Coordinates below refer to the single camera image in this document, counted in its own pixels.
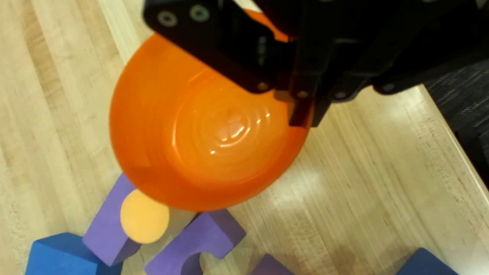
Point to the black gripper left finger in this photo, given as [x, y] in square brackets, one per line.
[219, 40]

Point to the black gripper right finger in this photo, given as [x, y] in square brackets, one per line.
[387, 40]

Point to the orange plastic bowl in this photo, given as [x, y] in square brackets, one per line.
[193, 147]

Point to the pale orange foam cylinder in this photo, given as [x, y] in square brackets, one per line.
[144, 216]

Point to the dark blue foam block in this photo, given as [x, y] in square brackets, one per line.
[62, 257]

